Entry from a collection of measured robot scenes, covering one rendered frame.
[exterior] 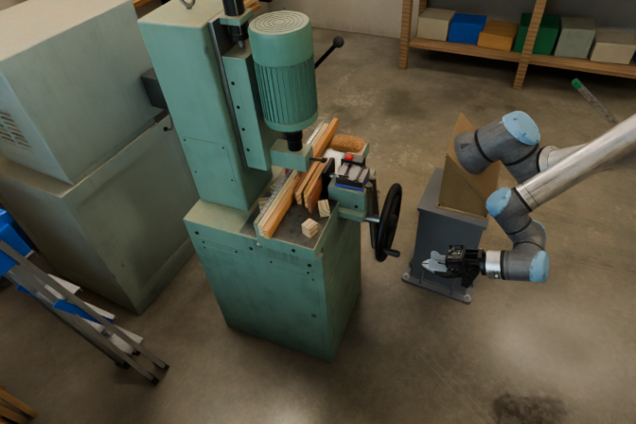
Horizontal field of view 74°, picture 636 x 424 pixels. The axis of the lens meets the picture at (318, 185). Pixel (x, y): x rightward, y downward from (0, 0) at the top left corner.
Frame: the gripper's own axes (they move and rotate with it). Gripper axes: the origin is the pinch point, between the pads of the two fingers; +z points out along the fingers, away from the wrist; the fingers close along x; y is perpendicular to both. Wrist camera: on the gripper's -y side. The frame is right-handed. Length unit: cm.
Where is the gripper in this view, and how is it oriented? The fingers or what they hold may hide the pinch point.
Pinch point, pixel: (426, 265)
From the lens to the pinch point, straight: 151.8
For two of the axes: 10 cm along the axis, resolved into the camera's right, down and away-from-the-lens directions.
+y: -3.9, -7.6, -5.2
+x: -3.9, 6.5, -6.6
